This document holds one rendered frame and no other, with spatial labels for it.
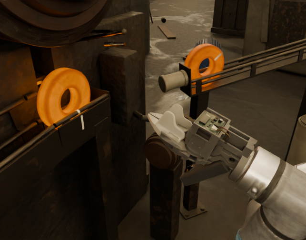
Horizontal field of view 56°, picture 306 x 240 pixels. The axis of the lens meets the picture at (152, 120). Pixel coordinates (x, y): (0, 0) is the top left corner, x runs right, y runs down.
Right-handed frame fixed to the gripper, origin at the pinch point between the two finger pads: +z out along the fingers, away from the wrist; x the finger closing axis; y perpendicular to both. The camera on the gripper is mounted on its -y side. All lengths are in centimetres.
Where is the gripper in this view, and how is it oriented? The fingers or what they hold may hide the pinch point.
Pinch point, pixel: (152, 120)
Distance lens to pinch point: 59.8
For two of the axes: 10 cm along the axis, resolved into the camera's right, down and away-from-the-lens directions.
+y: 2.7, -7.5, -6.1
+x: -4.9, 4.3, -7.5
